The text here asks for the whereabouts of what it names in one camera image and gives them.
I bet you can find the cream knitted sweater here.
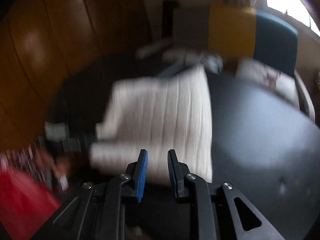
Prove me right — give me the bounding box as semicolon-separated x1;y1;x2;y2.
89;64;213;185

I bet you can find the person's hand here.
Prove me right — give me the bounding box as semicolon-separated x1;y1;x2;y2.
35;148;71;193

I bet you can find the tricolour sofa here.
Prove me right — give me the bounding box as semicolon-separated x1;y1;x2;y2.
135;2;316;120

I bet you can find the deer print pillow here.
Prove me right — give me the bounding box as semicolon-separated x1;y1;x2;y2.
235;59;299;110

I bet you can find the geometric pattern pillow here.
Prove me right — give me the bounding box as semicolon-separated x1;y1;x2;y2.
162;48;224;74

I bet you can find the wooden wardrobe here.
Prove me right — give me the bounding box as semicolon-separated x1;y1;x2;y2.
1;0;151;150

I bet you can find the window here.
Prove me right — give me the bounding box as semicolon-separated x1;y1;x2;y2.
266;0;319;36

